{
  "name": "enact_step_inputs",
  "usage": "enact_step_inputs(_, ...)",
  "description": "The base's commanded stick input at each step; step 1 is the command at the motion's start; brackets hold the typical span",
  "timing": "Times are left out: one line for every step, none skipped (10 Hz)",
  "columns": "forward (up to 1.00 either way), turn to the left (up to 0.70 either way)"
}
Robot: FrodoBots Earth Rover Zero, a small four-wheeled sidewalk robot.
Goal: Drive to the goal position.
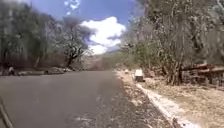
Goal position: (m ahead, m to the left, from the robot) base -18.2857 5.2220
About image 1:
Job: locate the dry leaf-strewn verge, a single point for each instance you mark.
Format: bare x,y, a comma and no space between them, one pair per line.
200,103

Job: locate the pile of rocks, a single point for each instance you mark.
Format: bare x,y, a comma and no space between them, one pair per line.
56,70

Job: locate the distant hill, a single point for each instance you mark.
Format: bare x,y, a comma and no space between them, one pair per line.
110,60

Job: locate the wood of dark trees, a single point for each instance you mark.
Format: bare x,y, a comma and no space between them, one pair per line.
26,36

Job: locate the wooden roadside railing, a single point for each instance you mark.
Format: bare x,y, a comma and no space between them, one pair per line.
206,70

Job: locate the white stone marker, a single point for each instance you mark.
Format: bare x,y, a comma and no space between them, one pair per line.
139,75

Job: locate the wood of bare trees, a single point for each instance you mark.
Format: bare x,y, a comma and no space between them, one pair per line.
173,33

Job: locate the pale concrete kerb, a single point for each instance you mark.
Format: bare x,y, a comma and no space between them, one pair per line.
163,105

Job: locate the grey asphalt road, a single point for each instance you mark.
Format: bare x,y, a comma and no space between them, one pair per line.
66,96

